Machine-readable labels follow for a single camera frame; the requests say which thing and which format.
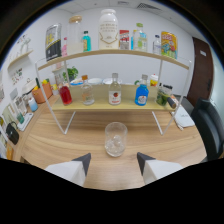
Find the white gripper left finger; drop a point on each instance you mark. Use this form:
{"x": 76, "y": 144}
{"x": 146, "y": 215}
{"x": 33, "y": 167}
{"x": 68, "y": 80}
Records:
{"x": 71, "y": 170}

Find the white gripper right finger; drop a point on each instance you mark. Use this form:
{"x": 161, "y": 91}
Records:
{"x": 156, "y": 170}

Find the teal cup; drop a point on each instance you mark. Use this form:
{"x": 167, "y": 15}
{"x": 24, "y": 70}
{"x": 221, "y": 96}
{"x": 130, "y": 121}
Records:
{"x": 20, "y": 118}

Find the light blue cup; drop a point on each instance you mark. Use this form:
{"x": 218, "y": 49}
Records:
{"x": 33, "y": 105}

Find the clear glass with ice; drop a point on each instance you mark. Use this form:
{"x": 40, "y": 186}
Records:
{"x": 115, "y": 141}

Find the white paper booklet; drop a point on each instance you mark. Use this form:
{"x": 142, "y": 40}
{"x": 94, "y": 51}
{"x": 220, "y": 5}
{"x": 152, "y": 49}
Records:
{"x": 183, "y": 118}

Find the white tray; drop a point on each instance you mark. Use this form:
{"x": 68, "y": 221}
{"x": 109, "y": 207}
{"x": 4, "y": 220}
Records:
{"x": 26, "y": 122}

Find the black chair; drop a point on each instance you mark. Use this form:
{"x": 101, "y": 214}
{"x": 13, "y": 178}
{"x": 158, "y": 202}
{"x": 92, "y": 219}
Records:
{"x": 208, "y": 128}

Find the black handbag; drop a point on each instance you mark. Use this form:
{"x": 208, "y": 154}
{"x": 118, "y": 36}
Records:
{"x": 12, "y": 134}

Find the red syrup bottle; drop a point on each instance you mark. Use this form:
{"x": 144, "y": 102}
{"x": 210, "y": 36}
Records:
{"x": 65, "y": 96}

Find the blue liquid bottle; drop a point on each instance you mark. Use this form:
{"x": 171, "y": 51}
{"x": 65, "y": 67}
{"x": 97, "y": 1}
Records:
{"x": 141, "y": 96}

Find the clear bottle orange cap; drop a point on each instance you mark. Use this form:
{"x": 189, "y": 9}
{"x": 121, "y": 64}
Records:
{"x": 87, "y": 95}

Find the white metal rack wooden shelves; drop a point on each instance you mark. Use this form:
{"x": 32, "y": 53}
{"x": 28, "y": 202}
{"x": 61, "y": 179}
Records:
{"x": 110, "y": 103}

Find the orange pot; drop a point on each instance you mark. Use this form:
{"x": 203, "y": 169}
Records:
{"x": 41, "y": 94}

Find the blue rimmed plate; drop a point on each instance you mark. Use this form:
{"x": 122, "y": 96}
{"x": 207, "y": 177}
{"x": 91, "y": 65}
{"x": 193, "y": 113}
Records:
{"x": 76, "y": 82}

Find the white container red lid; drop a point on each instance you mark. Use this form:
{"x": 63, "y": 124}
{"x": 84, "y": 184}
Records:
{"x": 153, "y": 80}

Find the green mug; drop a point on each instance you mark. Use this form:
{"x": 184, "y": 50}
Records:
{"x": 137, "y": 82}

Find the white bowl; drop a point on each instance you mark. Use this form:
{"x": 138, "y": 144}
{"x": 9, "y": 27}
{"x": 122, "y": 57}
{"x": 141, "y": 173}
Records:
{"x": 95, "y": 81}

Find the white plate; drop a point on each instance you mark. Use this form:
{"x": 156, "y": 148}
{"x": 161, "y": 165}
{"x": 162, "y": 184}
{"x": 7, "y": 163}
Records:
{"x": 108, "y": 81}

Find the green potted plant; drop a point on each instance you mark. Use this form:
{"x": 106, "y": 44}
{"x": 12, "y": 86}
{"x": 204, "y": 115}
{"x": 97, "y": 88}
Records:
{"x": 71, "y": 73}

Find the brown door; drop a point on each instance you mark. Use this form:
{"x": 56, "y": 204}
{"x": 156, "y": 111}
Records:
{"x": 201, "y": 73}

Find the small pink bottle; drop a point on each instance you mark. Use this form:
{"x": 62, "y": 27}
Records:
{"x": 64, "y": 50}

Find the small clear bottle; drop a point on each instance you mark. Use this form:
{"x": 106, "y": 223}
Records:
{"x": 157, "y": 46}

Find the yellow cartoon snack can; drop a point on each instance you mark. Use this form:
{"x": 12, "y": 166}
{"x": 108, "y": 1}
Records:
{"x": 169, "y": 45}

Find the small teal bottle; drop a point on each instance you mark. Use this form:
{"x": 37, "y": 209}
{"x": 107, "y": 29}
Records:
{"x": 86, "y": 42}

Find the blue plastic bottle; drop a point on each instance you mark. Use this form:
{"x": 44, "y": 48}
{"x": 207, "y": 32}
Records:
{"x": 133, "y": 41}

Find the clear bottle green cap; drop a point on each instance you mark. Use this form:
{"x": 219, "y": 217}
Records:
{"x": 141, "y": 40}

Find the red and white can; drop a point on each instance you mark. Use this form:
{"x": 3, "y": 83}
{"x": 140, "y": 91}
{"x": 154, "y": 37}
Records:
{"x": 124, "y": 40}

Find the glass jar with cork lid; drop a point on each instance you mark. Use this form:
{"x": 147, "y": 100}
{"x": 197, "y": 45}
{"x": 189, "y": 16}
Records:
{"x": 74, "y": 36}

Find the large white bottle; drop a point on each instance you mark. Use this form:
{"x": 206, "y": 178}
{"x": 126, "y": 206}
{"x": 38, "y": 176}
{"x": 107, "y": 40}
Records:
{"x": 108, "y": 31}

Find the white wall shelf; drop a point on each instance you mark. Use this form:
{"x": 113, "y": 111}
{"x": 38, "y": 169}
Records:
{"x": 20, "y": 57}

